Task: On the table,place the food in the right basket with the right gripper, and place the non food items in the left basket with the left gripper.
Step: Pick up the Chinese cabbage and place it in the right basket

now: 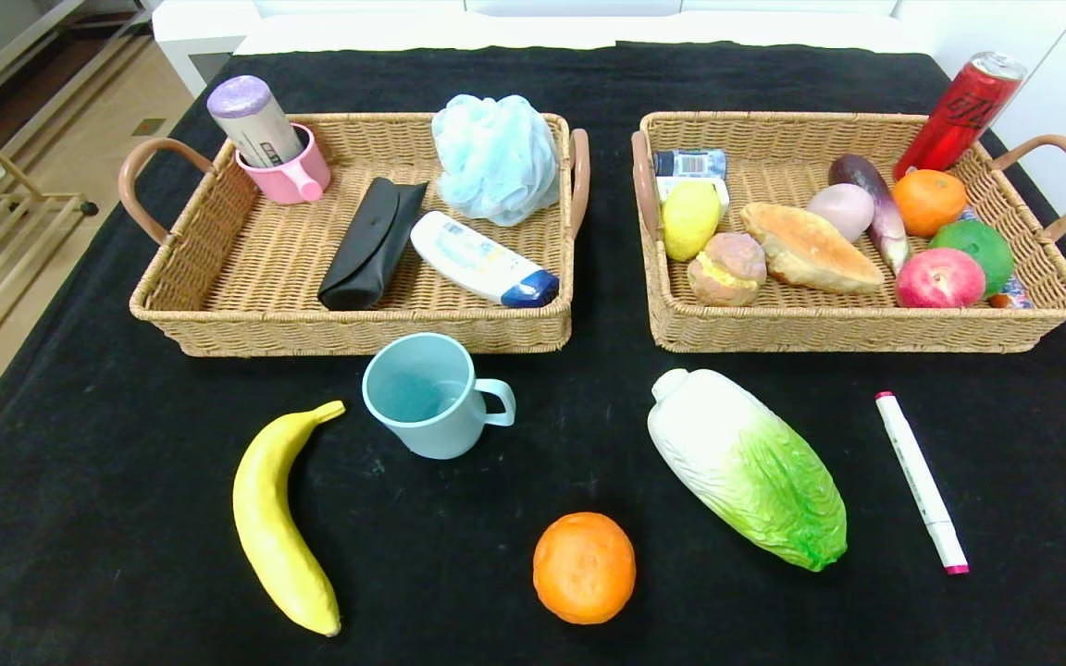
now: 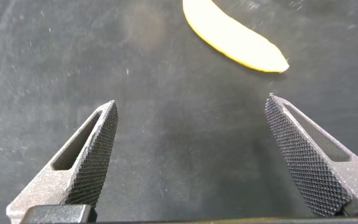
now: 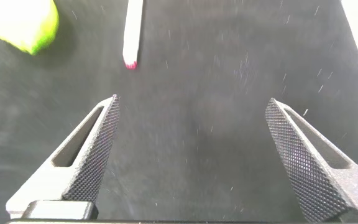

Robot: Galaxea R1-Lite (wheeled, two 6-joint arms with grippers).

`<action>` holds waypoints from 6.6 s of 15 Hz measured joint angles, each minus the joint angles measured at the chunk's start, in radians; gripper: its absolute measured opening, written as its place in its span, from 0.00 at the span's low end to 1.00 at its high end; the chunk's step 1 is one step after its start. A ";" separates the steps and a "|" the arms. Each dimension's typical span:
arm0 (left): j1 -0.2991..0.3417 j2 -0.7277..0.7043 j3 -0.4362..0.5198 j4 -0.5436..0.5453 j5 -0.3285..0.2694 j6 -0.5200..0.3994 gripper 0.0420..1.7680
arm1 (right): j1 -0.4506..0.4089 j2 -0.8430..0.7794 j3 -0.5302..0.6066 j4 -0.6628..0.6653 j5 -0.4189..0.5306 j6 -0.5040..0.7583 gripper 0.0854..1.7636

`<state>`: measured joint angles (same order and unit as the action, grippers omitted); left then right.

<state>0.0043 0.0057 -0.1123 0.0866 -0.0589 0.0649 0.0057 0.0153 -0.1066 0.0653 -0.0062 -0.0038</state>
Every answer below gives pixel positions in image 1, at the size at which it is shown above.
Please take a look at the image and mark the orange fruit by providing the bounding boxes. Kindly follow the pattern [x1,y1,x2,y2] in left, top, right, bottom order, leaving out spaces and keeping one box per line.
[533,512,638,625]
[892,168,969,238]

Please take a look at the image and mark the white green napa cabbage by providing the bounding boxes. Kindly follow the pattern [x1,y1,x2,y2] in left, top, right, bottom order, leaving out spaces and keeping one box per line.
[647,368,849,573]

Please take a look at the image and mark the white marker with pink cap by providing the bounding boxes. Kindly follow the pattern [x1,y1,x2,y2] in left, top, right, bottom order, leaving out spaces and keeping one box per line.
[874,390,971,576]

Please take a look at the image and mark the white bottle with blue cap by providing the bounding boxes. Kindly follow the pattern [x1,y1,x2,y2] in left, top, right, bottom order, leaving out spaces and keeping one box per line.
[409,210,561,309]

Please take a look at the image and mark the light blue mug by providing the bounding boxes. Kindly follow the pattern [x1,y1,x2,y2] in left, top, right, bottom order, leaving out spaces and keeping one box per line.
[362,332,517,461]

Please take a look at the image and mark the light blue bath pouf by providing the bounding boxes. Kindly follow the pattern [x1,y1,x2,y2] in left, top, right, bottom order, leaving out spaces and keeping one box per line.
[431,93,562,228]

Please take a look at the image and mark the black glasses case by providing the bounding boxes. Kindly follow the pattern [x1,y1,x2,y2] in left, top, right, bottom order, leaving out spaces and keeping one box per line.
[317,177,429,312]

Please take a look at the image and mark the yellow lemon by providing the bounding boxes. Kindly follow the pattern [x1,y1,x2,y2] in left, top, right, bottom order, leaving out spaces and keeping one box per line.
[662,179,723,263]

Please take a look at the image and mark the cream puff pastry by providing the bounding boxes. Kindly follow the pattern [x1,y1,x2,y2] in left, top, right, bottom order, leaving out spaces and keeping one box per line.
[688,231,768,307]

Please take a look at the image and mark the small white blue package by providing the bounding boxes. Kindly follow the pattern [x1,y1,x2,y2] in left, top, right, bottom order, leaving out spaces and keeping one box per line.
[651,148,731,214]

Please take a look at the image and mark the pink plastic cup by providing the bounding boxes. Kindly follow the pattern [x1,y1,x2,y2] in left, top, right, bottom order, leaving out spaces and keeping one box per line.
[235,123,332,205]

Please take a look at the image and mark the golden bread loaf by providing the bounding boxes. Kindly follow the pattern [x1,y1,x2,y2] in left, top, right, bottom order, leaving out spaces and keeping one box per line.
[740,202,886,295]

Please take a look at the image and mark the yellow banana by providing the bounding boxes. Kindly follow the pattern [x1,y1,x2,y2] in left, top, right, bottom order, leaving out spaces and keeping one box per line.
[232,400,347,638]

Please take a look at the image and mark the pale pink onion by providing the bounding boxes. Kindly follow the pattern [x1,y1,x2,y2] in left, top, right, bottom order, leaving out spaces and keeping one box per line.
[806,183,876,243]

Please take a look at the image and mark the grey tube with purple cap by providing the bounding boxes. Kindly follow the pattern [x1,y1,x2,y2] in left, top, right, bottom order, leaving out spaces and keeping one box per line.
[206,75,305,169]

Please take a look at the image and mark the purple eggplant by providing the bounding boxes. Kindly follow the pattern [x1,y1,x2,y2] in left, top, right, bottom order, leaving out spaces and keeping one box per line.
[828,154,913,276]

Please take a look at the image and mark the red apple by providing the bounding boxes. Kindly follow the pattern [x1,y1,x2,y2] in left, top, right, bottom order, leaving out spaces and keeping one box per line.
[895,247,987,309]

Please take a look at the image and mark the green round fruit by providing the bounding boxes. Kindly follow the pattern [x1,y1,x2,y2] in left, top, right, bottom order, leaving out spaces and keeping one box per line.
[929,219,1016,297]

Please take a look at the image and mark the red soda can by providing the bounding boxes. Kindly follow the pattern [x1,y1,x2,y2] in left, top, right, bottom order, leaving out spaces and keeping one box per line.
[893,52,1028,181]

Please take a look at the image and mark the blue red snack packet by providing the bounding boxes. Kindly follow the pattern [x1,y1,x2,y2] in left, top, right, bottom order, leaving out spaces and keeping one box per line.
[959,205,1035,310]

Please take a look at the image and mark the wooden platform with rails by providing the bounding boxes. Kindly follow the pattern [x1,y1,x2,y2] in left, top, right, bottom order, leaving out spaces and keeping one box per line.
[0,0,159,117]

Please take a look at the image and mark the wicker basket with brown handles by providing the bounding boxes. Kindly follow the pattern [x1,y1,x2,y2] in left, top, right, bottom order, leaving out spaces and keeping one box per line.
[630,111,1066,354]
[118,111,591,358]

